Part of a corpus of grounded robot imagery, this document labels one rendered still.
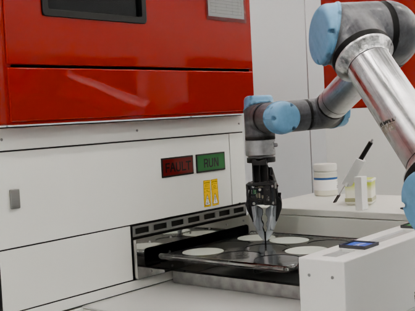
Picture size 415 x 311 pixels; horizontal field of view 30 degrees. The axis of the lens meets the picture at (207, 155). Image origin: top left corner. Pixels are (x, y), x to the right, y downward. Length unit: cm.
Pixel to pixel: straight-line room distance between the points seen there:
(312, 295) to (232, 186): 76
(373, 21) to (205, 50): 61
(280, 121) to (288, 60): 326
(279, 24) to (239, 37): 291
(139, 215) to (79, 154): 24
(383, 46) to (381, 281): 43
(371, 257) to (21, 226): 70
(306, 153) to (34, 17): 372
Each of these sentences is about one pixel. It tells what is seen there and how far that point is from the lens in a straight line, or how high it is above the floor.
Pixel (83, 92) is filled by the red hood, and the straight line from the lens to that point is 167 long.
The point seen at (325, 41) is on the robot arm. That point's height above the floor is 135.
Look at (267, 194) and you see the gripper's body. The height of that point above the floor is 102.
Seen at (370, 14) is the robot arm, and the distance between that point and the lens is 149.
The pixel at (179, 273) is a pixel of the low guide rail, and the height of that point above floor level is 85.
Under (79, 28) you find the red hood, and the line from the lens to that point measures 168.
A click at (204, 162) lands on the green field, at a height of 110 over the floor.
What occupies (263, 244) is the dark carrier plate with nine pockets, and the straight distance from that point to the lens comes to 192.
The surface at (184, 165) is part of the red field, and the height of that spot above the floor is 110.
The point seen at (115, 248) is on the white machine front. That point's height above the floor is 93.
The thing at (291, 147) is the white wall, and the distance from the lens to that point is 502.
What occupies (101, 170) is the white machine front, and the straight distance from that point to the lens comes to 176.
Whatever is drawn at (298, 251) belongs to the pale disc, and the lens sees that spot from 181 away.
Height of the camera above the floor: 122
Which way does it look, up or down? 3 degrees down
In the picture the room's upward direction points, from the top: 3 degrees counter-clockwise
